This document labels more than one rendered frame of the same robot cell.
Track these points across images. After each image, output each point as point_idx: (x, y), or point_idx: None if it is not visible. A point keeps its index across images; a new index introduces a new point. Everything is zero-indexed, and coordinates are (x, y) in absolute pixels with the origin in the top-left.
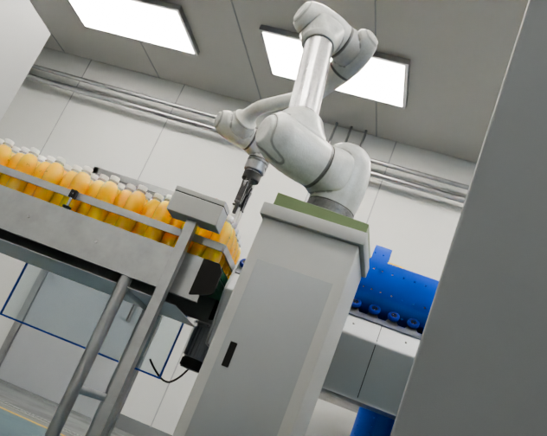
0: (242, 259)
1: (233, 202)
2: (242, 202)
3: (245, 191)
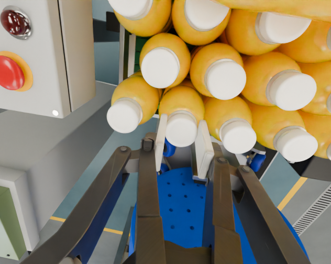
0: (166, 143)
1: (140, 142)
2: (207, 204)
3: (134, 245)
